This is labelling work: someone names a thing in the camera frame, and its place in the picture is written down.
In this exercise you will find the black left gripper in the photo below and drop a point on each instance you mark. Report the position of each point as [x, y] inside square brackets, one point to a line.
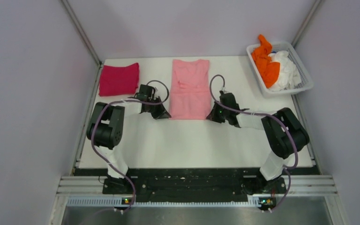
[161, 113]

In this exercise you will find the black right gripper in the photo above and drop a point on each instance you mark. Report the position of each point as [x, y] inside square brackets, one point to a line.
[213, 116]

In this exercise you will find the pink t shirt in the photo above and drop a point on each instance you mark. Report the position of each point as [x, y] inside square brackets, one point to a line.
[190, 97]

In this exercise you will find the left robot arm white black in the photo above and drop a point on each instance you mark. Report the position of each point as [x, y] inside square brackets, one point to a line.
[105, 128]

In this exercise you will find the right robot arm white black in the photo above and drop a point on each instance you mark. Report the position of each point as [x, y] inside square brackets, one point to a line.
[285, 134]

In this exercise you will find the folded red t shirt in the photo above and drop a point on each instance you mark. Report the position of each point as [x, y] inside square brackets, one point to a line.
[115, 81]

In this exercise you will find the orange t shirt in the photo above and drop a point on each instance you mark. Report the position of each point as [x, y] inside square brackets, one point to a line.
[269, 70]

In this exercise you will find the white t shirt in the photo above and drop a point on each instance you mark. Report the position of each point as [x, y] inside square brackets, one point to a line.
[289, 76]

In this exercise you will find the white plastic basket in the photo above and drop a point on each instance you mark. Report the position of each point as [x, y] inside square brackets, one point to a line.
[306, 80]

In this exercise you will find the aluminium front rail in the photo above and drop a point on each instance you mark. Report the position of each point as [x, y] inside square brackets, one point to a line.
[88, 191]

